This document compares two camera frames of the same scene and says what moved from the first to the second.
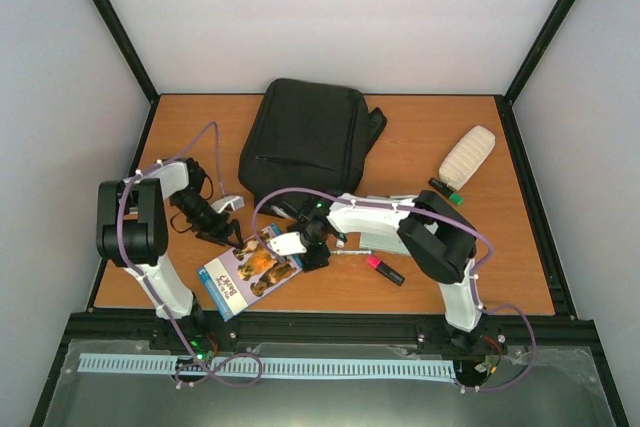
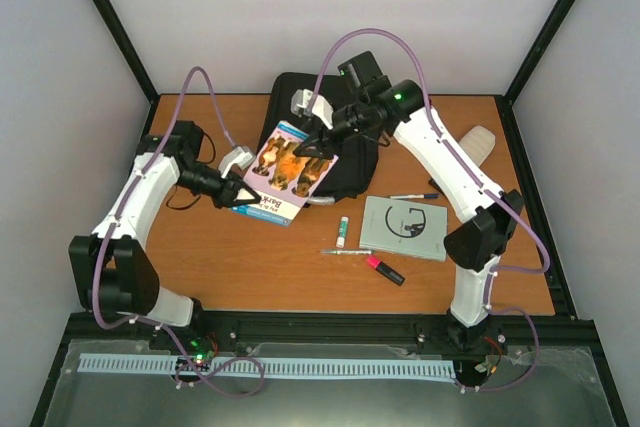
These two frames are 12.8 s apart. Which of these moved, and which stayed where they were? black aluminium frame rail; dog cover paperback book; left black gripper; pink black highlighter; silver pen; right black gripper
Moved: left black gripper; dog cover paperback book; right black gripper
Stayed: pink black highlighter; silver pen; black aluminium frame rail
